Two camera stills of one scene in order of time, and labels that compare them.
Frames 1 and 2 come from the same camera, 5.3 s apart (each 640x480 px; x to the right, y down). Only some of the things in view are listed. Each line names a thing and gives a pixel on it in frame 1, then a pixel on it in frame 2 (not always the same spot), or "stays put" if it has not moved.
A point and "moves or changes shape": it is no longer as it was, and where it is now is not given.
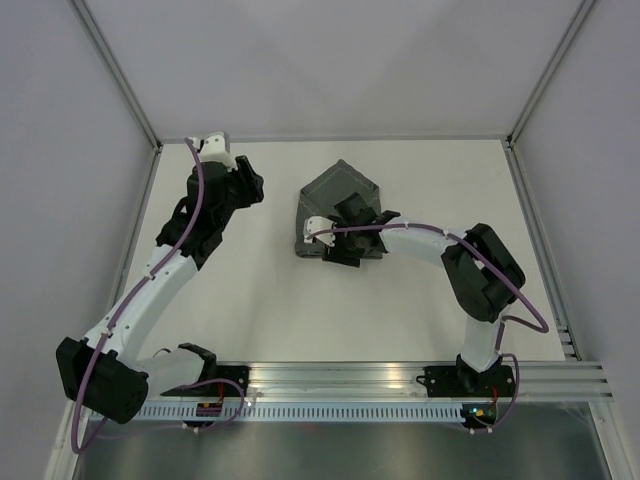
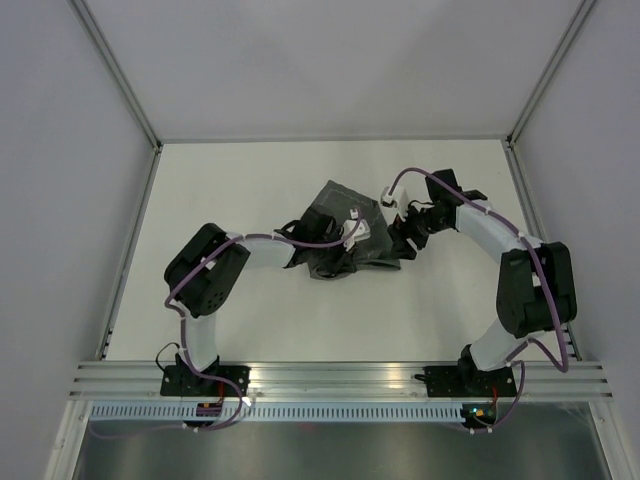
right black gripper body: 346,244 → 419,225
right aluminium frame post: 510,152 stays put
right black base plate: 465,381 stays put
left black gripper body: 235,180 → 332,257
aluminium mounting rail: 399,382 stays put
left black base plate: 241,374 stays put
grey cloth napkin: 319,198 moves or changes shape
